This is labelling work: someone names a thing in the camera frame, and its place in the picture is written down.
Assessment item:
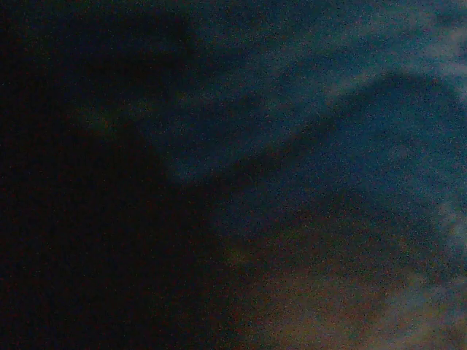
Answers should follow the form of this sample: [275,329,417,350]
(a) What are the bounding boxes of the starry night print tin box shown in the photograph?
[153,0,467,350]

